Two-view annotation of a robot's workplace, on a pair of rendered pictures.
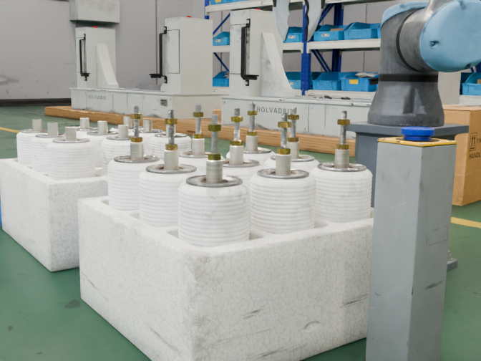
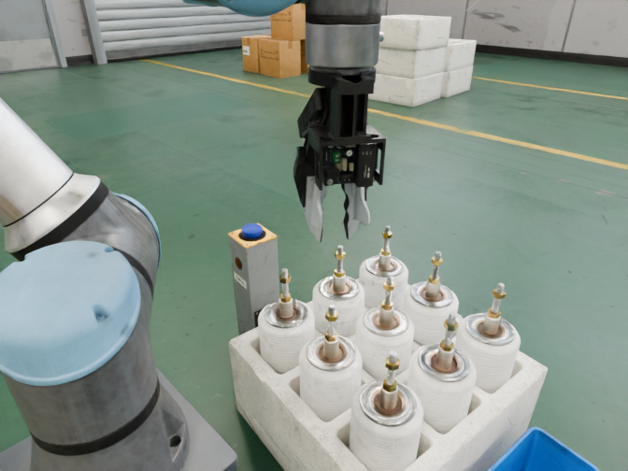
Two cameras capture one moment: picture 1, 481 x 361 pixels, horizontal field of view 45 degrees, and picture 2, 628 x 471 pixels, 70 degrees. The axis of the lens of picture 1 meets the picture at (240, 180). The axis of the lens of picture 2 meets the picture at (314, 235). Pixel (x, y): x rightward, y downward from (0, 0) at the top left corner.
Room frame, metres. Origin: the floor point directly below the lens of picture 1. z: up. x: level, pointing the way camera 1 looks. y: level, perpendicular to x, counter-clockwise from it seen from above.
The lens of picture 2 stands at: (1.50, -0.14, 0.74)
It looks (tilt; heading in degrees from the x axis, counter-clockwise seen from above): 29 degrees down; 177
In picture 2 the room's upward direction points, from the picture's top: straight up
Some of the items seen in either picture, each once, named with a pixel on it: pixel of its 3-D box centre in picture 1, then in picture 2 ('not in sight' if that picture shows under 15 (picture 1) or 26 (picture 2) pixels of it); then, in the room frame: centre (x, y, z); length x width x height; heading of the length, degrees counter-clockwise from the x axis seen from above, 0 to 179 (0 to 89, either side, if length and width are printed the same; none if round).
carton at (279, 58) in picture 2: not in sight; (279, 57); (-2.88, -0.25, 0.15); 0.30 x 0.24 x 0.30; 41
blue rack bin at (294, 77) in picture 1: (303, 80); not in sight; (7.12, -0.75, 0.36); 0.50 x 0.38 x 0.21; 132
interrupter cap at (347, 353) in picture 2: (292, 158); (331, 352); (0.99, -0.09, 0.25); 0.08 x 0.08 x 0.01
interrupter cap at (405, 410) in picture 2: (251, 150); (387, 402); (1.09, -0.02, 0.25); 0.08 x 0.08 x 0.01
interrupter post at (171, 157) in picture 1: (171, 160); (432, 289); (0.85, 0.10, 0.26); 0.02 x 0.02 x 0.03
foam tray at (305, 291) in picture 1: (235, 260); (378, 390); (0.92, 0.01, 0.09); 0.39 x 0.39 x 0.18; 36
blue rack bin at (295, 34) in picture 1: (305, 34); not in sight; (7.11, -0.75, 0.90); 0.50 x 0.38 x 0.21; 132
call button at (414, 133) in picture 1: (417, 135); (251, 232); (0.73, -0.22, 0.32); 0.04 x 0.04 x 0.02
